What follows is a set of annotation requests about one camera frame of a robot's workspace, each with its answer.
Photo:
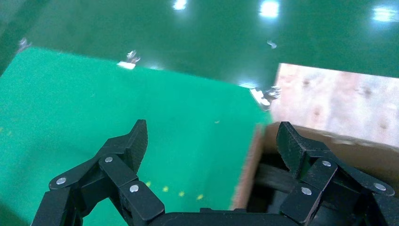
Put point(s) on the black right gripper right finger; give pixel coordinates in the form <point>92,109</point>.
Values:
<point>327,181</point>

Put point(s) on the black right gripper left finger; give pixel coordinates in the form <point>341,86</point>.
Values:
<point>115,174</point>

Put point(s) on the open brown cardboard carton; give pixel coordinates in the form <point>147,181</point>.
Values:
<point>358,156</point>

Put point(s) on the black foam insert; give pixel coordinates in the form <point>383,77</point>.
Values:
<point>271,177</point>

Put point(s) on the silver binder clip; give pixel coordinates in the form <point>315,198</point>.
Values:
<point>265,97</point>
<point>23,43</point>
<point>128,62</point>

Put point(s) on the small white floor scrap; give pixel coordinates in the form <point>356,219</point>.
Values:
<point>271,44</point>

